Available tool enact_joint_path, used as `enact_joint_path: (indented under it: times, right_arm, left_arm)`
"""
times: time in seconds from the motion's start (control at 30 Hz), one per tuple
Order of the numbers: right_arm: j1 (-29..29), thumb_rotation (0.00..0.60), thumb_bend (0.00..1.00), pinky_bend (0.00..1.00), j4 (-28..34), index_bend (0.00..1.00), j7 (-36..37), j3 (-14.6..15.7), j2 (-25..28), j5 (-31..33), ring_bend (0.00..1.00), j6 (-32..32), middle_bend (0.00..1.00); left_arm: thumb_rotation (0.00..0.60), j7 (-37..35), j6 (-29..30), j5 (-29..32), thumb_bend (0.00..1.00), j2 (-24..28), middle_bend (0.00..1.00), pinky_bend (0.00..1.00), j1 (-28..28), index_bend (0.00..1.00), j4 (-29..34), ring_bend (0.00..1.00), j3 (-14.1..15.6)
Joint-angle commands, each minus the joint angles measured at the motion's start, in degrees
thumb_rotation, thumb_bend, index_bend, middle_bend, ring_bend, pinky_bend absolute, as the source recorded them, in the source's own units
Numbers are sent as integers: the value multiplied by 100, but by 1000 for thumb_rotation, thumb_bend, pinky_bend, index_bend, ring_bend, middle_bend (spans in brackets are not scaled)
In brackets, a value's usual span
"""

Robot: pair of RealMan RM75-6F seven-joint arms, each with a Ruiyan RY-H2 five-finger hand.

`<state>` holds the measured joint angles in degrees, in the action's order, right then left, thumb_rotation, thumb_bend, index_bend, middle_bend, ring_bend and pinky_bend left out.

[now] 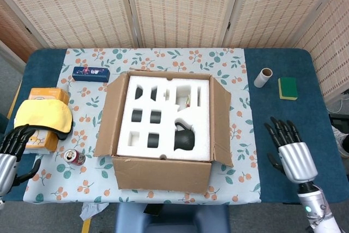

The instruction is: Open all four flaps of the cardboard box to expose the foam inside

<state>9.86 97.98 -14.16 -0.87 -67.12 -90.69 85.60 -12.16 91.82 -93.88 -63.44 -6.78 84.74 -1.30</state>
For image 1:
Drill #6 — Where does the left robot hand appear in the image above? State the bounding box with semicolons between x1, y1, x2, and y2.
0;123;42;197

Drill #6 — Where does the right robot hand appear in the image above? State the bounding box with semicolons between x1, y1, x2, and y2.
264;117;318;184

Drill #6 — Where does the cardboard box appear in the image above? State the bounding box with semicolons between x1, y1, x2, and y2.
94;70;234;196

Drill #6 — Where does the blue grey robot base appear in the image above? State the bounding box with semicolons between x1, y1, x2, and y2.
114;204;232;233

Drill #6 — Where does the white shoe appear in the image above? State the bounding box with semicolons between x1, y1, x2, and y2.
334;128;349;158

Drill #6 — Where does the black floor box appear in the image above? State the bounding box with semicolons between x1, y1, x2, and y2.
328;113;349;135

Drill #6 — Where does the dark blue table cover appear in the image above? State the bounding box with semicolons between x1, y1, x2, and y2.
0;48;348;206

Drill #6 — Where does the floral fruit print tablecloth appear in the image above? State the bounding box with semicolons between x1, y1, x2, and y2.
23;47;262;205

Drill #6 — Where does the yellow eye mask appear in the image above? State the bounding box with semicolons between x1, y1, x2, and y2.
13;99;75;141

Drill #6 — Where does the red soda can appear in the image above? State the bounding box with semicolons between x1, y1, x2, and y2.
63;148;86;166

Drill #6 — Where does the green and yellow sponge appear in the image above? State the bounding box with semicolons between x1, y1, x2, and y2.
278;76;298;101

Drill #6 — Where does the orange tissue pack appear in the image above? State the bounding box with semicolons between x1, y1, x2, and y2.
11;87;71;154

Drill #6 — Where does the cardboard tube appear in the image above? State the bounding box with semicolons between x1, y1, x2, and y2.
254;68;274;88

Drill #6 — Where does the crumpled white paper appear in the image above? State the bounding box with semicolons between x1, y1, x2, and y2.
80;202;110;222

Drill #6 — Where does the woven folding screen panel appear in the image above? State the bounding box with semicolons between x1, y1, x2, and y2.
0;0;43;64
0;0;140;50
122;0;244;49
293;0;349;106
222;0;349;50

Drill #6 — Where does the black teapot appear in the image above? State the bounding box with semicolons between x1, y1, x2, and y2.
173;121;196;152

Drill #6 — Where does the dark blue printed box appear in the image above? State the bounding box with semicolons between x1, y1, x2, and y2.
72;66;111;83

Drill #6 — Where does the white foam insert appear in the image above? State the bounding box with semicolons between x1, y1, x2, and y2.
116;75;214;162

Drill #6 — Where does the black cylindrical tea cup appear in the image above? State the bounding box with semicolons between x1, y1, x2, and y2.
147;132;160;148
131;109;143;123
149;110;162;124

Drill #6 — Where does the flat black device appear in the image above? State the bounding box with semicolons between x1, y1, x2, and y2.
143;204;164;216

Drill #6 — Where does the white floor cable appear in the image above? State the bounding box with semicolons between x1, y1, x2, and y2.
327;98;349;114

